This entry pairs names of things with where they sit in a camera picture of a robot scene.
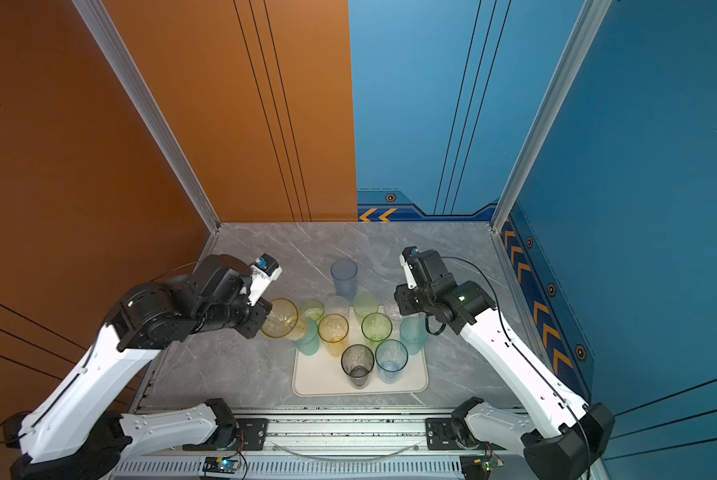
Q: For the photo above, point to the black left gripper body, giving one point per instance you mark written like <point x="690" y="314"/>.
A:
<point x="240" y="314"/>

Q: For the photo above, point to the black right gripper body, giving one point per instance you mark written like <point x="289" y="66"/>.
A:
<point x="412" y="301"/>

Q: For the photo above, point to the teal tall cup front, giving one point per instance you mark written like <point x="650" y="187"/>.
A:
<point x="413" y="334"/>

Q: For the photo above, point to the teal tall cup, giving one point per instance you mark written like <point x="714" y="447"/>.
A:
<point x="309" y="343"/>
<point x="413" y="334"/>

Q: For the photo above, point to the green tall cup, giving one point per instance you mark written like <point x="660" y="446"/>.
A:
<point x="376" y="328"/>

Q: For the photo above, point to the small green cup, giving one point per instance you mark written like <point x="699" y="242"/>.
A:
<point x="364" y="305"/>
<point x="312" y="309"/>

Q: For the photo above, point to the yellow tall cup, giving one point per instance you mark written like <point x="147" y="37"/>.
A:
<point x="284" y="321"/>

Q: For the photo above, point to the blue tall cup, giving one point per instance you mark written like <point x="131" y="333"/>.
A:
<point x="344" y="273"/>
<point x="392" y="357"/>

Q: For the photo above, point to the clear dimpled small cup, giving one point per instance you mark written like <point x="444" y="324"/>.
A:
<point x="337" y="305"/>

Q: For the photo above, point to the grey smoky tall cup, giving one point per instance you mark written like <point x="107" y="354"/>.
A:
<point x="357" y="363"/>

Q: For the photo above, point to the amber tall cup back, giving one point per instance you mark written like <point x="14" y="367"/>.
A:
<point x="334" y="330"/>

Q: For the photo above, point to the clear faceted small cup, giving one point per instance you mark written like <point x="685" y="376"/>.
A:
<point x="392" y="310"/>

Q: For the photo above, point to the teal tall cup back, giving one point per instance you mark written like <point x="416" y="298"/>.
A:
<point x="309" y="343"/>

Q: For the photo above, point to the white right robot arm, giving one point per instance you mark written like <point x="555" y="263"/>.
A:
<point x="561" y="435"/>

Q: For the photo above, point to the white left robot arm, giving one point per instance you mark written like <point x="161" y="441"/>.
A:
<point x="75" y="435"/>

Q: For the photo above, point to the white rectangular tray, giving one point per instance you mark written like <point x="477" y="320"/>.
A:
<point x="321" y="375"/>

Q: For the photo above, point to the left green circuit board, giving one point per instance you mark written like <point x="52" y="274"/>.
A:
<point x="222" y="467"/>

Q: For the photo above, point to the green circuit board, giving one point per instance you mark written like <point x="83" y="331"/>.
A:
<point x="222" y="467"/>
<point x="479" y="467"/>

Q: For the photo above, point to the right green circuit board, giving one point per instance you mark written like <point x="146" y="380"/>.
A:
<point x="479" y="467"/>

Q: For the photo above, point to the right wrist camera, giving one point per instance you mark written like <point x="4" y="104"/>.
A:
<point x="410" y="264"/>

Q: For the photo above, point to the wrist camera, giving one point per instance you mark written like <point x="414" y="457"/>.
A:
<point x="410" y="264"/>
<point x="265" y="270"/>

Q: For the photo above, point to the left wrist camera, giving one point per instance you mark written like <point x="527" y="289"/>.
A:
<point x="265" y="270"/>

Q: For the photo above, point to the clear tube on rail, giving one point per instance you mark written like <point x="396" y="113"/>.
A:
<point x="345" y="457"/>

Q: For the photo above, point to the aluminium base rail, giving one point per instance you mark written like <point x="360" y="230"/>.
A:
<point x="321" y="431"/>

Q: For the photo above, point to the left aluminium corner post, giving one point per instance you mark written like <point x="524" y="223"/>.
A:
<point x="102" y="28"/>

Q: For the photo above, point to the aluminium corner post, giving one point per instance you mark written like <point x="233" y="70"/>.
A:
<point x="583" y="34"/>
<point x="102" y="28"/>

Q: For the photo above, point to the right aluminium corner post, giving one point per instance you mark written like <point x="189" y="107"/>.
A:
<point x="583" y="34"/>

